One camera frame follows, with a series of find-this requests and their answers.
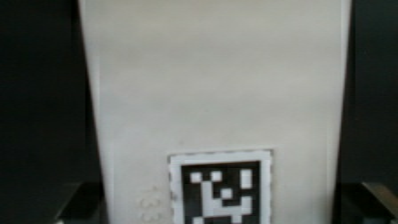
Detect gripper left finger with black tip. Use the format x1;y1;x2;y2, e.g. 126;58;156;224
52;182;107;224

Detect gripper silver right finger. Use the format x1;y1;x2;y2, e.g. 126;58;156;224
334;182;398;224

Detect white cabinet top box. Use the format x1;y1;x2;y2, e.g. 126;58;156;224
78;0;352;224

